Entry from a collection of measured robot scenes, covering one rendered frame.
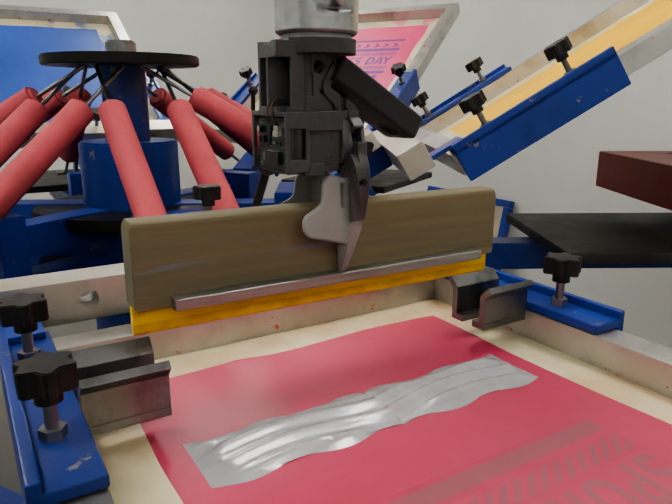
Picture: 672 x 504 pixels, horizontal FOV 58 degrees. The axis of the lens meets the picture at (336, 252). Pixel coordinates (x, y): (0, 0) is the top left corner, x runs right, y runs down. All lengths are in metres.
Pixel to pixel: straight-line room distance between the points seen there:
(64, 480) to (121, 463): 0.10
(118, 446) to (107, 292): 0.24
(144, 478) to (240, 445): 0.08
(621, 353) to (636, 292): 2.10
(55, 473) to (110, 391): 0.09
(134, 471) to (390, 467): 0.20
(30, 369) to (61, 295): 0.28
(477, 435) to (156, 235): 0.32
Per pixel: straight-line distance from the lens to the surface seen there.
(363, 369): 0.67
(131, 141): 1.11
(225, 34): 5.00
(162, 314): 0.55
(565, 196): 2.95
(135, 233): 0.51
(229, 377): 0.67
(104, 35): 2.61
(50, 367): 0.47
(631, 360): 0.71
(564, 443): 0.58
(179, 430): 0.58
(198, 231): 0.53
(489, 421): 0.59
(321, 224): 0.56
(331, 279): 0.58
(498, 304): 0.74
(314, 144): 0.55
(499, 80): 1.64
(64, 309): 0.76
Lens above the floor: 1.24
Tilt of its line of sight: 15 degrees down
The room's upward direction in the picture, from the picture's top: straight up
